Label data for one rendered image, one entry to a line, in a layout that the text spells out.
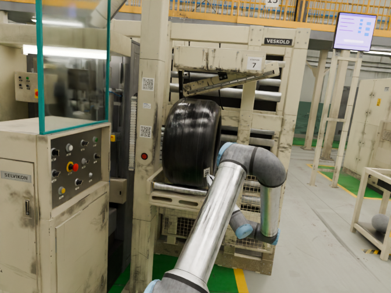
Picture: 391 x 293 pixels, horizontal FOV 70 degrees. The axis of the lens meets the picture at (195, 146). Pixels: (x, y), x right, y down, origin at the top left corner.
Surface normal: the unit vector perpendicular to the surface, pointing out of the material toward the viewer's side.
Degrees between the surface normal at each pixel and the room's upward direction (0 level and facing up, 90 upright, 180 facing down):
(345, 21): 90
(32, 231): 90
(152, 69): 90
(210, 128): 67
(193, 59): 90
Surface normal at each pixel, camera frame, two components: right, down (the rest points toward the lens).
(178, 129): -0.13, -0.22
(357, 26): 0.00, 0.21
